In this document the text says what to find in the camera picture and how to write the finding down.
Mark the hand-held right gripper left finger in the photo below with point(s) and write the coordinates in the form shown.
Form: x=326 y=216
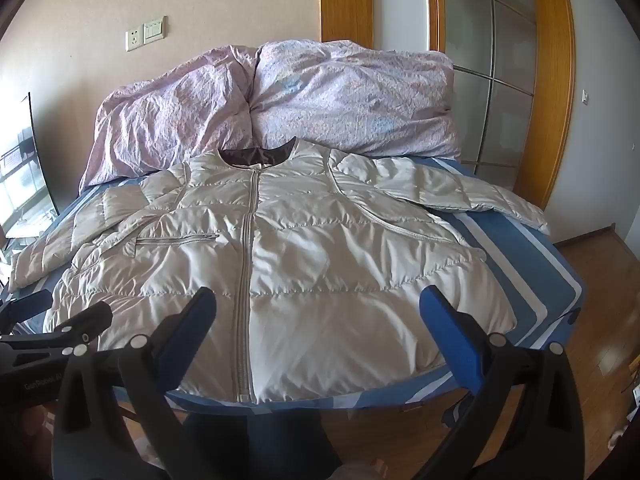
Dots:
x=196 y=321

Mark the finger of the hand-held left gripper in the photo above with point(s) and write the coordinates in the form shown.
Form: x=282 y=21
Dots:
x=85 y=325
x=22 y=310

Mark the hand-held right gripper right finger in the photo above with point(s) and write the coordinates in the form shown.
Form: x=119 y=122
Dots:
x=447 y=332

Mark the beige puffer jacket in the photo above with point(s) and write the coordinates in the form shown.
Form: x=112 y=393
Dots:
x=310 y=260

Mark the blue striped bed blanket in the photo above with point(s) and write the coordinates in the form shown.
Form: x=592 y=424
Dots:
x=525 y=280

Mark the wooden skirting board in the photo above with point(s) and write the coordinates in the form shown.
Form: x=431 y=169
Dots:
x=586 y=237

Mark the pink floral pillow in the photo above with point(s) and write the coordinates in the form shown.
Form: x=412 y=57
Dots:
x=165 y=115

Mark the frosted glass sliding door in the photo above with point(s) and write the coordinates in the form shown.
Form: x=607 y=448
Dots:
x=487 y=60

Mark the wooden wall panel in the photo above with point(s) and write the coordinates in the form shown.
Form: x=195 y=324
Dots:
x=346 y=0

